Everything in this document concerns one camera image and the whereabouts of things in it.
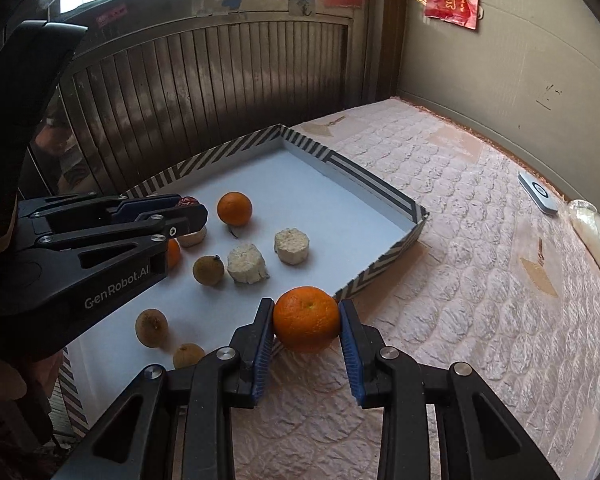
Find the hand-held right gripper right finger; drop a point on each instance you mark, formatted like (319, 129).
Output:
(352, 355)

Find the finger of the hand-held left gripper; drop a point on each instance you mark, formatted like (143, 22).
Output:
(190, 217)
(145, 205)

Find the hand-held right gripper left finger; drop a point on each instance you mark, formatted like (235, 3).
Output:
(262, 355)

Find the dark red fruit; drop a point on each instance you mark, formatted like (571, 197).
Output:
(186, 202)

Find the orange mandarin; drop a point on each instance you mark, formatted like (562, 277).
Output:
(174, 255)
(306, 319)

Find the brown longan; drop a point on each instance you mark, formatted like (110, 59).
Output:
(208, 270)
(187, 355)
(151, 326)

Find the striped rim white tray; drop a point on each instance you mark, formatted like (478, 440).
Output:
(330, 200)

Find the round beige corn cob chunk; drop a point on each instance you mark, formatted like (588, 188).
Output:
(194, 237)

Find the orange with stem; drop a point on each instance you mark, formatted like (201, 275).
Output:
(235, 208)

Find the ribbed metal door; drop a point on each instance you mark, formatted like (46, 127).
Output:
(205, 85)

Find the pink quilted mattress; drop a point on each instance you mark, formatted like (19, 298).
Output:
(455, 260)

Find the white remote control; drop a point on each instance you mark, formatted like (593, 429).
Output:
(540, 192)

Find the plastic-wrapped white radish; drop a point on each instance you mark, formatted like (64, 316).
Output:
(595, 232)

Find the brown door frame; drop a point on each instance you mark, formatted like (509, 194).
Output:
(385, 35)

